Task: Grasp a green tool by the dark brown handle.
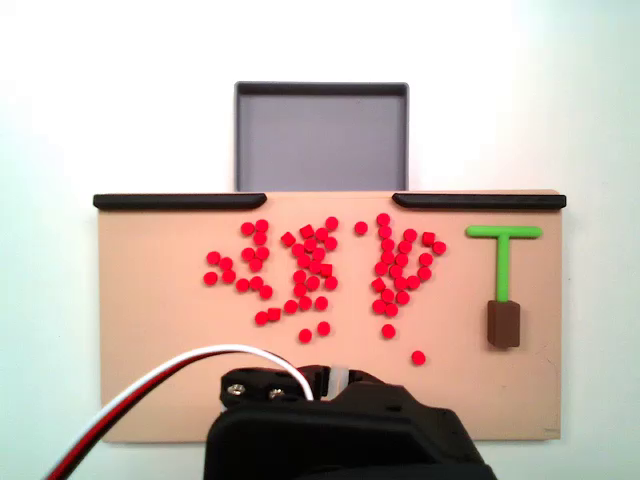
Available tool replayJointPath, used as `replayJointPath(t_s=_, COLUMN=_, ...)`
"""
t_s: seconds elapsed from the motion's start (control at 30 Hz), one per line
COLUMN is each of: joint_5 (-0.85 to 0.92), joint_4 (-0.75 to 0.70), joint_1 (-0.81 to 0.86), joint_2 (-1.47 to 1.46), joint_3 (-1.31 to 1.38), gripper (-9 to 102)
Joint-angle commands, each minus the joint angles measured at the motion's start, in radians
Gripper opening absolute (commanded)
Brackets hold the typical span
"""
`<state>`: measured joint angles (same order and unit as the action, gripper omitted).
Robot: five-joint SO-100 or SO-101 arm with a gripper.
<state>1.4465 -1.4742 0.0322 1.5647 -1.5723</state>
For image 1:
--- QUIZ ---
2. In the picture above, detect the green T-tool with brown handle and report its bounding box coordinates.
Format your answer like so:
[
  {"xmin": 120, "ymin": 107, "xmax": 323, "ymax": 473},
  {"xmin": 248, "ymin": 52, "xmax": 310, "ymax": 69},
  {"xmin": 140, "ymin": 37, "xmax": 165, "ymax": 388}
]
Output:
[{"xmin": 464, "ymin": 224, "xmax": 544, "ymax": 350}]

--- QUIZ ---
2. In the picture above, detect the tan rectangular board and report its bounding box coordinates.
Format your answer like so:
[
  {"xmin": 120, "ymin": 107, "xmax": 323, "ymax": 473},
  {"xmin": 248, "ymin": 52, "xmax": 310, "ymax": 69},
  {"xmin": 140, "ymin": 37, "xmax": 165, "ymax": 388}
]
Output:
[{"xmin": 94, "ymin": 188, "xmax": 567, "ymax": 445}]

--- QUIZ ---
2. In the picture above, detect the grey square plastic tray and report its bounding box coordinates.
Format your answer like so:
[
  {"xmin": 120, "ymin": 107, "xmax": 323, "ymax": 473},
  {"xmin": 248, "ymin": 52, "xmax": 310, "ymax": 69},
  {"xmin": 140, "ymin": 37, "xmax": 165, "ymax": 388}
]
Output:
[{"xmin": 233, "ymin": 80, "xmax": 411, "ymax": 193}]

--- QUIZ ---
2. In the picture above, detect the white red black servo cable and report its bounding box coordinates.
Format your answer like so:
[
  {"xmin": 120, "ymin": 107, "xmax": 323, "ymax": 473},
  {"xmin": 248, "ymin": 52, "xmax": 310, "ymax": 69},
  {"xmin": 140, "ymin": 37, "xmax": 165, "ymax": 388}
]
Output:
[{"xmin": 42, "ymin": 344, "xmax": 316, "ymax": 480}]

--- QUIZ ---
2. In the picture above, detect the black edge rail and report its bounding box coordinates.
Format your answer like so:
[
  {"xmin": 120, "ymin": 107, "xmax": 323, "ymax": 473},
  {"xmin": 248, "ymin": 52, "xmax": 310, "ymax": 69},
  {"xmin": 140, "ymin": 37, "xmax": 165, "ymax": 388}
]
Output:
[
  {"xmin": 391, "ymin": 192, "xmax": 568, "ymax": 210},
  {"xmin": 92, "ymin": 193, "xmax": 268, "ymax": 211}
]

